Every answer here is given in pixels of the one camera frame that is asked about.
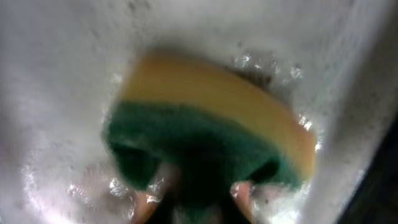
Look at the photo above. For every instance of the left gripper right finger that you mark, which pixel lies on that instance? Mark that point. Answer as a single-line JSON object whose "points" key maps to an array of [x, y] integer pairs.
{"points": [[242, 202]]}

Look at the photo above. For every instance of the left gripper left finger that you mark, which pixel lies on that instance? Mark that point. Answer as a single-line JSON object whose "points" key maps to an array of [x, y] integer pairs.
{"points": [[149, 209]]}

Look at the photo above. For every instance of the green and yellow sponge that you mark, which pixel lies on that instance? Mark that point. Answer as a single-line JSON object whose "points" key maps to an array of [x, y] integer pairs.
{"points": [[215, 127]]}

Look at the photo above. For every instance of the small grey soapy tray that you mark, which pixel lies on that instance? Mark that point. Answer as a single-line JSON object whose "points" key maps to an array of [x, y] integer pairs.
{"points": [[333, 62]]}

